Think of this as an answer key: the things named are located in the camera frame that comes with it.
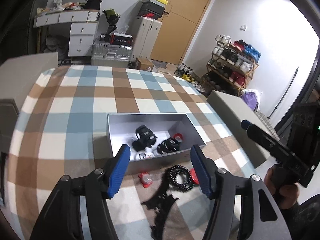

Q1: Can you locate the grey bed side board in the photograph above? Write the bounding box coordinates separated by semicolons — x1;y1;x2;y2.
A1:
1;52;58;101

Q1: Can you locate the grey bedside cabinet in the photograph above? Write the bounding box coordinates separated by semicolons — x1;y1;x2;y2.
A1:
1;99;19;151

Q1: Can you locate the plaid bed blanket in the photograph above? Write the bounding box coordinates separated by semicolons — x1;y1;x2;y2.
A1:
7;65;254;239

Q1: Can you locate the black flower bouquet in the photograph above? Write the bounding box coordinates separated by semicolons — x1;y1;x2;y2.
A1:
103;9;120;35

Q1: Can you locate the silver grey cardboard box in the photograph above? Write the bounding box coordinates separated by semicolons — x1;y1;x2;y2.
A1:
107;113;206;175

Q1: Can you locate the stack of shoe boxes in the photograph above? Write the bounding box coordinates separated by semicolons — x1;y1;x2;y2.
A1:
138;0;168;20

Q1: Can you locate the wooden shoe rack with shoes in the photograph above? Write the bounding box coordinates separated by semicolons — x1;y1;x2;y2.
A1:
202;35;261;96

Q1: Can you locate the grey bed footboard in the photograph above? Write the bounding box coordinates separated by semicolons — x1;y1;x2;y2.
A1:
207;91;272;168

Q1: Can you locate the red and clear small clip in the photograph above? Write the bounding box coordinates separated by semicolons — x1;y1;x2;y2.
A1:
138;172;153;188

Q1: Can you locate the person's right hand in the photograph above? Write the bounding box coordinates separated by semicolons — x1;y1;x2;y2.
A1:
264;165;299;210

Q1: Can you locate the white upright suitcase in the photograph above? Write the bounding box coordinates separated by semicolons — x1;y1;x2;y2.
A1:
129;16;162;62

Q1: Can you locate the black bat-shaped hair clip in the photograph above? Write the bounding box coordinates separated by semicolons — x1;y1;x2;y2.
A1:
141;184;177;240

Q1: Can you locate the black spiral hair tie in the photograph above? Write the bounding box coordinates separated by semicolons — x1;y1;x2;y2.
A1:
164;165;196;192

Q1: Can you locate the red China pin badge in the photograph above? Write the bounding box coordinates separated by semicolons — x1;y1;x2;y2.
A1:
190;168;200;185

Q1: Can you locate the purple bag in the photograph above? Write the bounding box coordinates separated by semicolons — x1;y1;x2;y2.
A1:
240;92;259;112

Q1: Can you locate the wooden door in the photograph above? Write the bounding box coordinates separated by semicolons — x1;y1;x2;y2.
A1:
150;0;211;64

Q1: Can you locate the black red box on suitcase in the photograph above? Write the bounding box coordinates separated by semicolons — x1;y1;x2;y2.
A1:
99;33;133;46

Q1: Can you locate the white dressing desk with drawers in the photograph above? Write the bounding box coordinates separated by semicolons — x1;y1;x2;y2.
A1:
34;10;100;57

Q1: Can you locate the brown cardboard box on floor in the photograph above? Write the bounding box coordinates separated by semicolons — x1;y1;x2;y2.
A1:
136;57;154;72

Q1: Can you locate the white badge with red print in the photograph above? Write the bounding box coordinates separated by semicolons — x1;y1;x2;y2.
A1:
136;152;155;160

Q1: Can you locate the silver aluminium suitcase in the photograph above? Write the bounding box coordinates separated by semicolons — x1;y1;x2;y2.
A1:
91;42;132;68

